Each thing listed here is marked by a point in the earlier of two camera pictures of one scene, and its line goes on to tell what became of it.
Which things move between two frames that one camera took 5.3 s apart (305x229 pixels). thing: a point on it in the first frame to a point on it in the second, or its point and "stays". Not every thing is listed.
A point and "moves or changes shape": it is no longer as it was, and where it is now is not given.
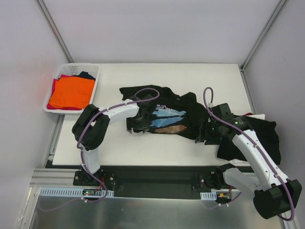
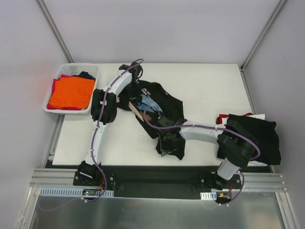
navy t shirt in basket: (85, 74) stays
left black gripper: (137, 129) to (133, 84)
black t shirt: (266, 131) stays
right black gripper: (202, 130) to (164, 142)
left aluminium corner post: (45, 12) stays
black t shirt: (172, 113) moves or changes shape
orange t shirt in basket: (73, 92) stays
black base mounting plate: (180, 182) stays
